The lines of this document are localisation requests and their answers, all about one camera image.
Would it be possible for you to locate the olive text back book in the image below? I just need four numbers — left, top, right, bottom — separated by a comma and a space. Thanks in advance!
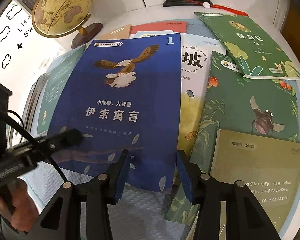
210, 129, 300, 230

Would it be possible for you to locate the teal book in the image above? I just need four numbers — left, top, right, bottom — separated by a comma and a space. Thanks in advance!
34, 45, 86, 135

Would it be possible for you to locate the green beetle cover book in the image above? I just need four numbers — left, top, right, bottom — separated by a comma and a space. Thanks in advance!
164, 50, 300, 227

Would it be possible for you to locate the blue eagle fable book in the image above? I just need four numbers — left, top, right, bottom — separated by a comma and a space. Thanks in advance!
48, 33, 181, 193

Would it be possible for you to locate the green insect book top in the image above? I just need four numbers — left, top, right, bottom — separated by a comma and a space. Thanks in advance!
195, 12, 300, 80

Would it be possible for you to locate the white yellow meadow book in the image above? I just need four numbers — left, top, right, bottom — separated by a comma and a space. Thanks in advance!
177, 32, 227, 157

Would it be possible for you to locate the tan book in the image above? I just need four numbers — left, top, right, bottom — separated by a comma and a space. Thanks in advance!
97, 24, 132, 40

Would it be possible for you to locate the red poetry book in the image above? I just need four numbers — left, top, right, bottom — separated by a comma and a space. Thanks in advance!
130, 21, 187, 34

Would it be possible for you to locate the person's left hand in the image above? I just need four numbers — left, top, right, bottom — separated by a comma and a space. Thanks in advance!
0, 179, 40, 233

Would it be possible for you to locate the light blue table mat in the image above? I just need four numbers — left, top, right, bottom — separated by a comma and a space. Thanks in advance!
22, 18, 300, 240

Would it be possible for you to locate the yellow antique globe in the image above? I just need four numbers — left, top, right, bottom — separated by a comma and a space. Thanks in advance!
32, 0, 103, 49

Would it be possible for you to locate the red tassel ornament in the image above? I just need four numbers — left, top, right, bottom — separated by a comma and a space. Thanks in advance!
185, 0, 249, 16

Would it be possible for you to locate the black cable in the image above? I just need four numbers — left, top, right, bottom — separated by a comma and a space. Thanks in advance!
0, 106, 69, 183

